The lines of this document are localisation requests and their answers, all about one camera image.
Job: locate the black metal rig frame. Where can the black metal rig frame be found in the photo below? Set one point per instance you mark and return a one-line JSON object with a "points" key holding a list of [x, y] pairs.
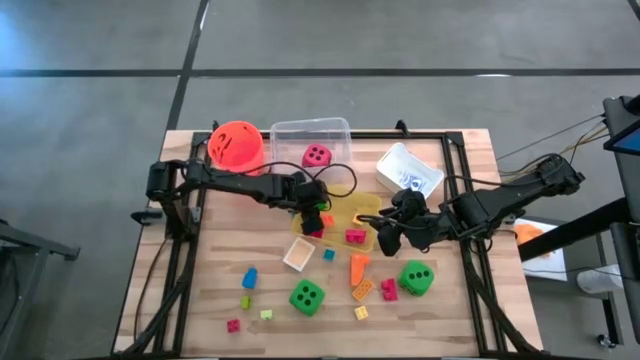
{"points": [[440, 135]]}

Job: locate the white board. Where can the white board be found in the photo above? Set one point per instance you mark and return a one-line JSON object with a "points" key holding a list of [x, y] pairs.
{"points": [[547, 265]]}

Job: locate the red foam dice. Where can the red foam dice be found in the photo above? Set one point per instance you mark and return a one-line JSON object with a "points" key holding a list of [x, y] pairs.
{"points": [[316, 155]]}

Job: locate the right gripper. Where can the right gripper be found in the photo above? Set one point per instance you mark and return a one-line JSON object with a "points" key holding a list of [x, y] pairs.
{"points": [[420, 230]]}

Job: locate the small white square box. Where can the small white square box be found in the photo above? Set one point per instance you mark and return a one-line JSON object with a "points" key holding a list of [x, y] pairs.
{"points": [[299, 254]]}

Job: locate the yellow large toy brick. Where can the yellow large toy brick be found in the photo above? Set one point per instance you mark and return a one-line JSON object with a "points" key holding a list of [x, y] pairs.
{"points": [[363, 290]]}

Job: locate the grey side table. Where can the grey side table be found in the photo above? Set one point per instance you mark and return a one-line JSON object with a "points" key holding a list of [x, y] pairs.
{"points": [[40, 241]]}

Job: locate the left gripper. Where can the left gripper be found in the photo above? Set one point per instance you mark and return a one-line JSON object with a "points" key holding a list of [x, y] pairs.
{"points": [[307, 192]]}

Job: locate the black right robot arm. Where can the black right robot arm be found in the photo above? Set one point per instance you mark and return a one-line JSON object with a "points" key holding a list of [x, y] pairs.
{"points": [[515, 192]]}

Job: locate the lime small toy brick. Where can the lime small toy brick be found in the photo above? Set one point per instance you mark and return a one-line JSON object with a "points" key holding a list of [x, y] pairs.
{"points": [[245, 302]]}

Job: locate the green foam dice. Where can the green foam dice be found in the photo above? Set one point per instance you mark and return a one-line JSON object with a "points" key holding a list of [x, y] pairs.
{"points": [[416, 277], [306, 297]]}

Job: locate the grey equipment cart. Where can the grey equipment cart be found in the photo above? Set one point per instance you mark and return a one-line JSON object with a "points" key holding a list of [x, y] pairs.
{"points": [[627, 190]]}

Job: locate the pale green small toy brick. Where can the pale green small toy brick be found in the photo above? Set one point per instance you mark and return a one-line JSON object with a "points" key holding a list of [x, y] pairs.
{"points": [[266, 314]]}

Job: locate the red two-stud toy block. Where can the red two-stud toy block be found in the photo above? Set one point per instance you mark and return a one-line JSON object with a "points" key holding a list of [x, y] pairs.
{"points": [[355, 236], [389, 290], [317, 235]]}

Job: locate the teal small toy brick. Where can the teal small toy brick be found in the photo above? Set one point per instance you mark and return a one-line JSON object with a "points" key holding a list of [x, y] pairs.
{"points": [[328, 255]]}

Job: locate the orange plastic bucket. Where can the orange plastic bucket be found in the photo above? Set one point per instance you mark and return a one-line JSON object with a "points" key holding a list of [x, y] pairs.
{"points": [[235, 145]]}

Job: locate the clear plastic storage bin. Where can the clear plastic storage bin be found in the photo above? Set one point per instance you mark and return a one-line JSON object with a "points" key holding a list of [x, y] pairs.
{"points": [[287, 137]]}

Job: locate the blue single-stud toy block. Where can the blue single-stud toy block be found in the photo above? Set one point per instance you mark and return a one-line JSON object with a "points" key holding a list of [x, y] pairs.
{"points": [[249, 278]]}

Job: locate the red small toy brick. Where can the red small toy brick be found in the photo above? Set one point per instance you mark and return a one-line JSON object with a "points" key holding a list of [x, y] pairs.
{"points": [[233, 325]]}

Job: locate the black diagonal beam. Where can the black diagonal beam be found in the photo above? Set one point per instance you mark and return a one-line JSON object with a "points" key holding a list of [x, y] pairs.
{"points": [[575, 229]]}

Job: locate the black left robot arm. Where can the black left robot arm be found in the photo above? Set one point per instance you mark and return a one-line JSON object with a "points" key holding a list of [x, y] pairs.
{"points": [[235, 182]]}

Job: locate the orange hollow toy block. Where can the orange hollow toy block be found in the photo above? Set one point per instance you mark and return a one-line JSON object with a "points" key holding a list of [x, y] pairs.
{"points": [[328, 220]]}

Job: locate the white plastic bin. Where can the white plastic bin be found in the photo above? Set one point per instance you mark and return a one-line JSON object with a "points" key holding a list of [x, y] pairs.
{"points": [[392, 165]]}

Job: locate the blue screen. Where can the blue screen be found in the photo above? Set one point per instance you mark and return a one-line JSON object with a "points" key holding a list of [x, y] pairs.
{"points": [[629, 142]]}

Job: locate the yellow translucent tray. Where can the yellow translucent tray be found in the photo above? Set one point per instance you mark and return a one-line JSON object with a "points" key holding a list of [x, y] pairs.
{"points": [[367, 207]]}

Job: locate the yellow small toy brick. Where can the yellow small toy brick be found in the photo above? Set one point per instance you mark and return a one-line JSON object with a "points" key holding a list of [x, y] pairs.
{"points": [[361, 312], [358, 219]]}

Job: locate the orange tall toy block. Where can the orange tall toy block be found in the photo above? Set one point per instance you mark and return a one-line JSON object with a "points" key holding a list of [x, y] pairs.
{"points": [[358, 267]]}

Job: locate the blue playing card deck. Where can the blue playing card deck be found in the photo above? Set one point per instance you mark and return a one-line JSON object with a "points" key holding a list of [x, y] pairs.
{"points": [[415, 181]]}

